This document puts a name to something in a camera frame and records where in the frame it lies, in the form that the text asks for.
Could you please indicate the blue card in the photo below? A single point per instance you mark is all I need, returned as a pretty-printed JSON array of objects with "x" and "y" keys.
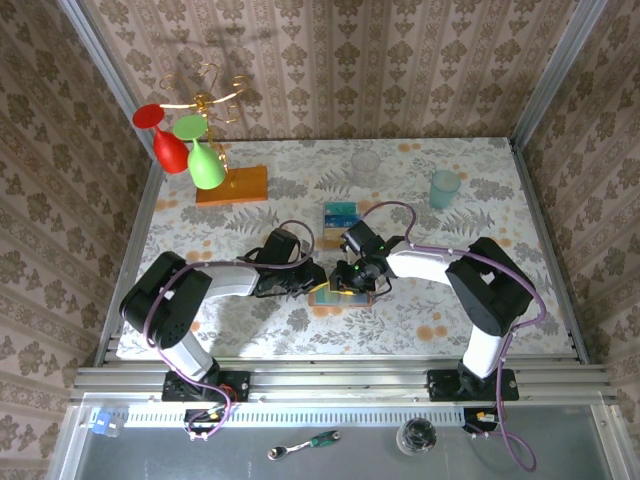
[{"x": 340, "y": 222}]

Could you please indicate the clear acrylic box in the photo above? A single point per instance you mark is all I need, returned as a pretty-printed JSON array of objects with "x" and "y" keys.
[{"x": 358, "y": 209}]

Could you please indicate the teal card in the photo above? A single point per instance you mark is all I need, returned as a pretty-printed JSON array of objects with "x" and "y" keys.
[{"x": 340, "y": 208}]

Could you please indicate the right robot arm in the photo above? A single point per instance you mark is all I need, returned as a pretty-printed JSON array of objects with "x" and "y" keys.
[{"x": 490, "y": 290}]

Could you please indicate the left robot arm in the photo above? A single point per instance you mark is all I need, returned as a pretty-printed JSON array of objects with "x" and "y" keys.
[{"x": 160, "y": 300}]

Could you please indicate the fern print tablecloth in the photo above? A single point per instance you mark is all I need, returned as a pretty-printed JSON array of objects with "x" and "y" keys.
[{"x": 280, "y": 340}]

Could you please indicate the clear plastic cup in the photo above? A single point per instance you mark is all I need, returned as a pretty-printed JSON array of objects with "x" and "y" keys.
[{"x": 365, "y": 165}]

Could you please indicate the teal plastic cup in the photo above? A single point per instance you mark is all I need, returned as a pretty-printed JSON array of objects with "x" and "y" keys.
[{"x": 444, "y": 187}]

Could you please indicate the green plastic wine glass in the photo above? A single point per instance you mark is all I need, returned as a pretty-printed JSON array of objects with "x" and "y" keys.
[{"x": 205, "y": 167}]

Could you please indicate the red plastic wine glass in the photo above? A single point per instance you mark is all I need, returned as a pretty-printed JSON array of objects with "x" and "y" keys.
[{"x": 170, "y": 152}]

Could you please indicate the clear jar dark contents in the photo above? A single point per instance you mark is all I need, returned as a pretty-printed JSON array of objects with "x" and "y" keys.
[{"x": 416, "y": 437}]

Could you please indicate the black connector block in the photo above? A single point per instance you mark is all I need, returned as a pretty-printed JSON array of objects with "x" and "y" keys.
[
  {"x": 477, "y": 417},
  {"x": 202, "y": 417}
]

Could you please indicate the grey metal shelf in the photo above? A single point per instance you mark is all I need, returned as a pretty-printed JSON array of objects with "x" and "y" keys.
[{"x": 150, "y": 460}]

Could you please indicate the aluminium mounting rail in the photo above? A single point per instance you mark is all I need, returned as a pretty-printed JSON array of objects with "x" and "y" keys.
[{"x": 340, "y": 382}]

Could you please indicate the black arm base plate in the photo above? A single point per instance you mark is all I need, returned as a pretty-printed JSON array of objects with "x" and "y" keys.
[
  {"x": 235, "y": 385},
  {"x": 442, "y": 387}
]

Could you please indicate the aluminium table side rail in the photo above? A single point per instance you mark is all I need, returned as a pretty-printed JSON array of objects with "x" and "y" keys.
[
  {"x": 145, "y": 202},
  {"x": 534, "y": 200}
]

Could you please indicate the aluminium frame post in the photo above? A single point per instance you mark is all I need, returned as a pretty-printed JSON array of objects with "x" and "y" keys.
[
  {"x": 107, "y": 75},
  {"x": 556, "y": 75}
]

